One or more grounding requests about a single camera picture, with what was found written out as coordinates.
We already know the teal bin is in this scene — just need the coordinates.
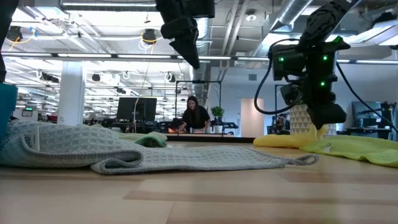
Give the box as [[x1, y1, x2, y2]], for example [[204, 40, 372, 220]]
[[0, 82, 19, 142]]

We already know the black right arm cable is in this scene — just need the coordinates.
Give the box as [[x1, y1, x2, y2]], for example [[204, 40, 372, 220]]
[[335, 60, 398, 135]]

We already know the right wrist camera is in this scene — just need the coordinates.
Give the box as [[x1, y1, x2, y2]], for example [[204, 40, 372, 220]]
[[279, 83, 303, 106]]

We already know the white building column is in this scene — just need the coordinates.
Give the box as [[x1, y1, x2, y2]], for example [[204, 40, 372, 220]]
[[57, 60, 87, 127]]

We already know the ceiling light rail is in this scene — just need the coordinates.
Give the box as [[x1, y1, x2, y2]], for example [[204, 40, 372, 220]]
[[1, 52, 270, 62]]

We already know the black ceiling cable reel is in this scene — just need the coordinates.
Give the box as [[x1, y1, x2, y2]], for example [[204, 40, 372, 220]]
[[142, 28, 158, 45], [6, 26, 23, 42]]

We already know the person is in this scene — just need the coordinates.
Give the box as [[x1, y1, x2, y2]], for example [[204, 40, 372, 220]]
[[181, 95, 211, 134]]

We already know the black computer monitor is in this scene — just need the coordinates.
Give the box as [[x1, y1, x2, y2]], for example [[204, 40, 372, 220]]
[[116, 96, 158, 123]]

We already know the pale green microfiber towel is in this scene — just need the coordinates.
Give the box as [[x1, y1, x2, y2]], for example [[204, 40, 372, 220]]
[[80, 123, 169, 148]]

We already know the silver ventilation duct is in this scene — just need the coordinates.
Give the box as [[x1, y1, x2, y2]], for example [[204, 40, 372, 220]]
[[253, 0, 313, 57], [194, 17, 213, 57]]

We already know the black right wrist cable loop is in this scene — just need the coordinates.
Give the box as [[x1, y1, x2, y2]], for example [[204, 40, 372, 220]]
[[253, 37, 304, 116]]

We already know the distant wooden table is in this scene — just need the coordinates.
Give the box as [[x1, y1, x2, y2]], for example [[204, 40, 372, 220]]
[[164, 133, 236, 138]]

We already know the black table edge frame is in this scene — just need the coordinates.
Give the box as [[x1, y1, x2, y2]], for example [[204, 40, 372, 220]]
[[166, 136, 256, 144]]

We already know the lime green microfiber towel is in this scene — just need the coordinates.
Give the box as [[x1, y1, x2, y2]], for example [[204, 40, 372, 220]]
[[300, 134, 398, 169]]

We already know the white triangle pattern planter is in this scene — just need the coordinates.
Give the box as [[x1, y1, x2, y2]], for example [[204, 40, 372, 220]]
[[289, 104, 337, 139]]

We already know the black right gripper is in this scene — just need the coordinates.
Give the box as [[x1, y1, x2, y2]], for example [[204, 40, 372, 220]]
[[306, 102, 348, 131]]

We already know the small potted plant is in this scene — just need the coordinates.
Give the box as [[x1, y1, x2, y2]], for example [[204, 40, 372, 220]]
[[210, 105, 225, 134]]

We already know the dark wall screen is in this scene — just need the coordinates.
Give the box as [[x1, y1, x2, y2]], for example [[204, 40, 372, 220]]
[[351, 101, 382, 128]]

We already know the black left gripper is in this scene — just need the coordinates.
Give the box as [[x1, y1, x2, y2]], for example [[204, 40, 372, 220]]
[[154, 0, 215, 70]]

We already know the yellow microfiber towel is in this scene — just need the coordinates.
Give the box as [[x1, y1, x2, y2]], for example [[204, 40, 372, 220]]
[[252, 123, 330, 149]]

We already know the grey waffle weave towel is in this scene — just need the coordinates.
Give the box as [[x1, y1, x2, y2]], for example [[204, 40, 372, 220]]
[[0, 119, 320, 175]]

